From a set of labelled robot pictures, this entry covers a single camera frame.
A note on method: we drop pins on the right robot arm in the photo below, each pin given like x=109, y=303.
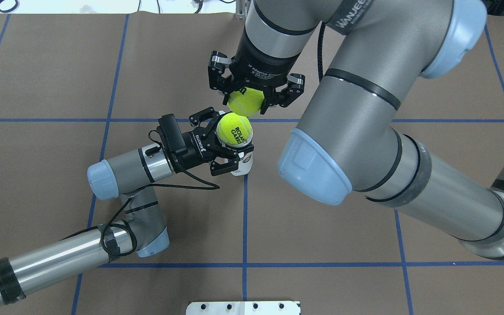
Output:
x=343, y=141

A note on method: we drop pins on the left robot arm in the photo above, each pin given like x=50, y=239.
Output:
x=45, y=196

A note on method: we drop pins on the tennis ball with Wilson print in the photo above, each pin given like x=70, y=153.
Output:
x=246, y=101

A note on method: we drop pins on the clear tennis ball can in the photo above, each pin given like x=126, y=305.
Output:
x=245, y=155

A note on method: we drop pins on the tennis ball with Roland Garros print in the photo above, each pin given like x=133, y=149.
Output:
x=234, y=130

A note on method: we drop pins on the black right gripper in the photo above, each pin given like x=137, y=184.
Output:
x=260, y=65

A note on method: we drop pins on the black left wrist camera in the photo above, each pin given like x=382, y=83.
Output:
x=171, y=136

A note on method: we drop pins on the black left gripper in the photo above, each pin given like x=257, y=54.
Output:
x=192, y=146

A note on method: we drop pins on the white central pedestal column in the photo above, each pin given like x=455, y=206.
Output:
x=244, y=308

